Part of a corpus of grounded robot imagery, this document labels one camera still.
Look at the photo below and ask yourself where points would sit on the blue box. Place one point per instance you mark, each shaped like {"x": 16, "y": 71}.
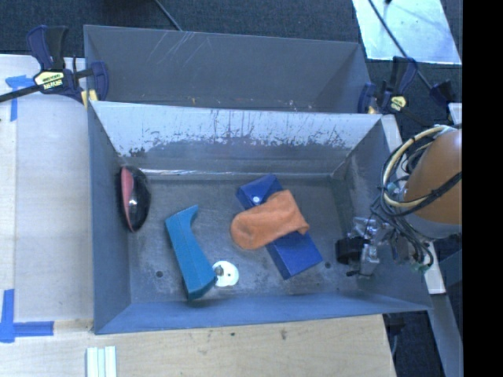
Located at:
{"x": 294, "y": 255}

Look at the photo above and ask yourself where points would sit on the orange cloth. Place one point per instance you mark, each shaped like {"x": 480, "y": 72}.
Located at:
{"x": 267, "y": 222}

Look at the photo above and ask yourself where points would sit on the white round disc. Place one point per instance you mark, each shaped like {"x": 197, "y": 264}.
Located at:
{"x": 228, "y": 277}

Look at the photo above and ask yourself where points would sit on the grey metal bin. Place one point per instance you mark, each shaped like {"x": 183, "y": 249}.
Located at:
{"x": 236, "y": 159}

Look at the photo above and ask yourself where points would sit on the teal angled block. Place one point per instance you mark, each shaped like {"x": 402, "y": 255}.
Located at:
{"x": 190, "y": 249}

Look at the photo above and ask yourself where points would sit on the black and red oval object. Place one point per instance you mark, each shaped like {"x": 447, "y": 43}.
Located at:
{"x": 135, "y": 202}

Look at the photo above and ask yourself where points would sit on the pale wood board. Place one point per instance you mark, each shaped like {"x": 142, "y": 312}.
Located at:
{"x": 55, "y": 210}

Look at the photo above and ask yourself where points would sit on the black cylinder on white bracket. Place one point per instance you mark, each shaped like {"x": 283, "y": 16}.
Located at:
{"x": 347, "y": 250}

